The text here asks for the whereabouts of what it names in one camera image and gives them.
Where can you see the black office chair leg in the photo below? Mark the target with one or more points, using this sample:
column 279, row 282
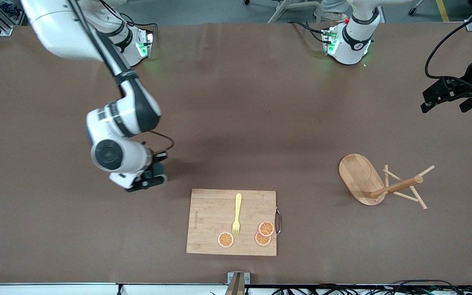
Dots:
column 412, row 12

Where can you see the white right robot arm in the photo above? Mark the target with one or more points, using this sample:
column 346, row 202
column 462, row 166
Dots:
column 55, row 32

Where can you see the silver left base connector box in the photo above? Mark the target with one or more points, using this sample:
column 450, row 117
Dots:
column 329, row 41

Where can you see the white table edge panel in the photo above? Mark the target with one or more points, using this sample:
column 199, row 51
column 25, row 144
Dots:
column 35, row 290

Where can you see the person leg with shoe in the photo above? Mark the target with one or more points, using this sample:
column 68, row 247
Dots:
column 334, row 6

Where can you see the silver right base connector box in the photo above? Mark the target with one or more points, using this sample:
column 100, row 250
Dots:
column 145, row 43

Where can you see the beige office chair base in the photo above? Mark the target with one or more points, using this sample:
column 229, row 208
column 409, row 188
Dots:
column 301, row 5

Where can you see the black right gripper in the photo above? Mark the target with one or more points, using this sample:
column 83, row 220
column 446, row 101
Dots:
column 157, row 166

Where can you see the wooden mug tree rack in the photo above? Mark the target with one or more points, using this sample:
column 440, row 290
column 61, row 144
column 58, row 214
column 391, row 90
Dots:
column 357, row 176

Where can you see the yellow plastic fork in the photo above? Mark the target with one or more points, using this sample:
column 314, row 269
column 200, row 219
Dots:
column 238, row 205

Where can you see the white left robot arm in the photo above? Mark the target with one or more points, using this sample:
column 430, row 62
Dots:
column 355, row 41

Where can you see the orange slice toy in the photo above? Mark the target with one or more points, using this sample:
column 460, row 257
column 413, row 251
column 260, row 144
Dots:
column 260, row 241
column 225, row 239
column 266, row 228

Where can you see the silver base connector box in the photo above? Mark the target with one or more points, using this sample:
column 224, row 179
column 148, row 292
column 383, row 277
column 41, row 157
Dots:
column 329, row 41
column 145, row 43

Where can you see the aluminium camera mount profile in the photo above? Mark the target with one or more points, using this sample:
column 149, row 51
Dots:
column 238, row 282

